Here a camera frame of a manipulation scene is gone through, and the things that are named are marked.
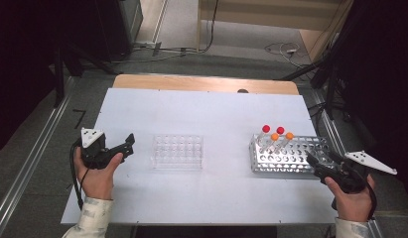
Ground grey floor cables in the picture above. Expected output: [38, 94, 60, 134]
[111, 40, 205, 63]

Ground black metal stand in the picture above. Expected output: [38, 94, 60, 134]
[52, 43, 120, 108]
[280, 0, 354, 120]

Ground red capped test tube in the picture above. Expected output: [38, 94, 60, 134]
[266, 126, 286, 150]
[255, 124, 271, 147]

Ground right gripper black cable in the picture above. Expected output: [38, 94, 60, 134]
[331, 179, 378, 221]

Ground clear plastic test tube rack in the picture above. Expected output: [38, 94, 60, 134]
[151, 133, 204, 171]

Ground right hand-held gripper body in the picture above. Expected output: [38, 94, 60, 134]
[315, 150, 398, 194]

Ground person's right hand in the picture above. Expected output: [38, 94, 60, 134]
[325, 175, 375, 222]

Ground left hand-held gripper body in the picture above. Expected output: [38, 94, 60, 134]
[79, 128, 124, 171]

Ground orange capped test tube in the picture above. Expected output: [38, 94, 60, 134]
[274, 131, 295, 154]
[260, 132, 280, 154]

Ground dark curtain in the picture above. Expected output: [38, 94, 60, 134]
[0, 0, 103, 155]
[337, 0, 408, 199]

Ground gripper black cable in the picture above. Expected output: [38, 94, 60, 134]
[331, 179, 378, 221]
[69, 140, 90, 211]

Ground metal floor rail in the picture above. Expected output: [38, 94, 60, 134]
[310, 88, 384, 238]
[0, 77, 75, 238]

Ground metal test tube rack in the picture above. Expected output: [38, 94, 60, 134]
[248, 133, 339, 179]

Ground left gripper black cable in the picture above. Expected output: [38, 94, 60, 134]
[69, 140, 90, 211]

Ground dark grey cabinet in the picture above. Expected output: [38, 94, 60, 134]
[95, 0, 144, 62]

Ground black hanging cable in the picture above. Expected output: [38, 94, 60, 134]
[204, 0, 220, 54]

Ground light wooden furniture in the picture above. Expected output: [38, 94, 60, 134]
[196, 0, 354, 62]

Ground white cable with adapter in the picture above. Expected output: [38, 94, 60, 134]
[264, 42, 312, 68]

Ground person's left hand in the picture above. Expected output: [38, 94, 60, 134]
[72, 148, 124, 199]

